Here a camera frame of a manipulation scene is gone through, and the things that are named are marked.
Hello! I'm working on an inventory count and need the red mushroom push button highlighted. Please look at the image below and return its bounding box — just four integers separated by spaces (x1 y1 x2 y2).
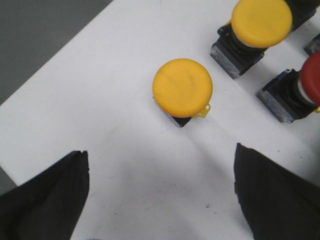
257 52 320 123

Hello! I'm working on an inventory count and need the yellow mushroom push button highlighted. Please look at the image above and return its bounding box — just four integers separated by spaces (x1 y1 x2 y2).
152 58 214 128
210 0 293 79

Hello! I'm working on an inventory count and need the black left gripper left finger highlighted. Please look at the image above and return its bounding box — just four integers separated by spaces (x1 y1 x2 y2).
0 151 90 240

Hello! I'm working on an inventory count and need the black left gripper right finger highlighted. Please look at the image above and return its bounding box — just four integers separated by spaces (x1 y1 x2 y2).
233 143 320 240

